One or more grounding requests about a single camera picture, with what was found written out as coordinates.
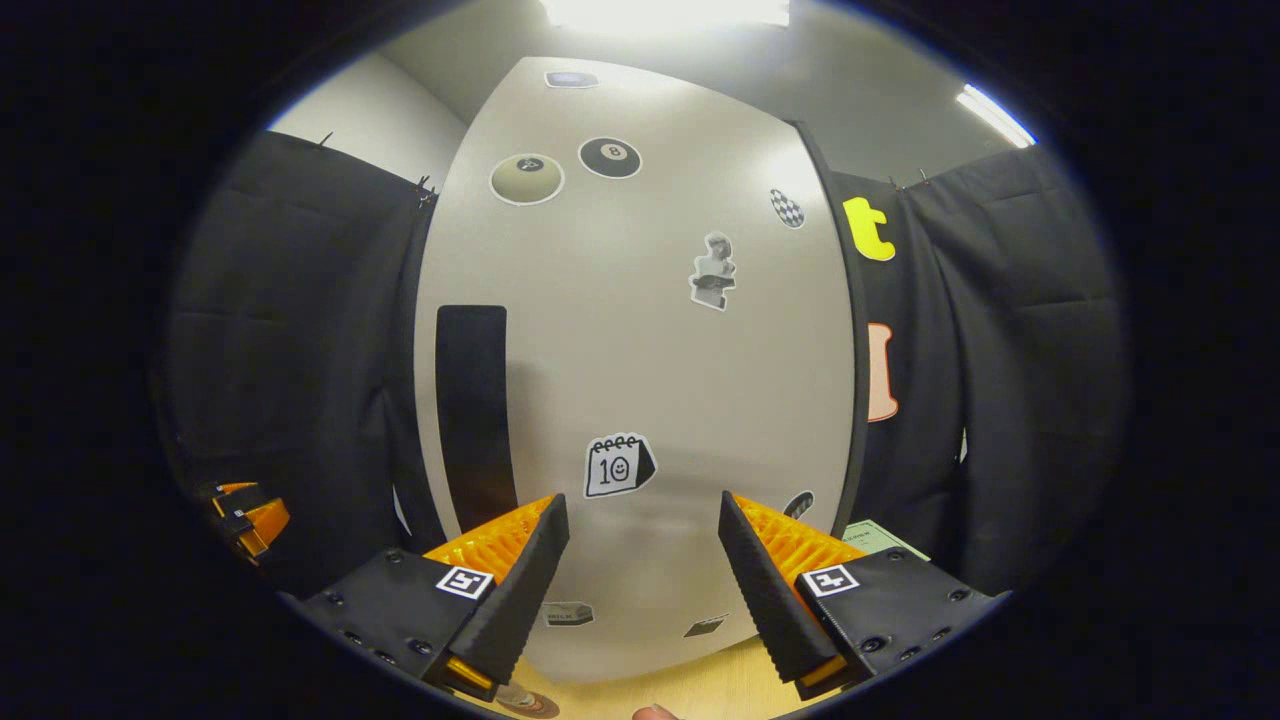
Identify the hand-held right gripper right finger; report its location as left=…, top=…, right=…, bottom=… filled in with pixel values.
left=718, top=489, right=1009, bottom=703

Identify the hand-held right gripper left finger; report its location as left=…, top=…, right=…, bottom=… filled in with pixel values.
left=298, top=493, right=571, bottom=704

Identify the round brown coaster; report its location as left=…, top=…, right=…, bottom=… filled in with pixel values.
left=497, top=690, right=561, bottom=720

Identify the black door handle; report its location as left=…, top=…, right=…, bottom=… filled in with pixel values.
left=436, top=305, right=519, bottom=531

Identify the white cabinet door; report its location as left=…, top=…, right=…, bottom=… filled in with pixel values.
left=415, top=57, right=856, bottom=686

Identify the green cover book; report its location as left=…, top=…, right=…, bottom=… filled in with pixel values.
left=843, top=519, right=931, bottom=563

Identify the black backdrop cloth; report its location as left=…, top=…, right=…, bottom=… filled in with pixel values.
left=160, top=130, right=1131, bottom=601

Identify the ceiling light panel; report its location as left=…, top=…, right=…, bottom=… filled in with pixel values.
left=540, top=0, right=791, bottom=36
left=955, top=85, right=1037, bottom=150

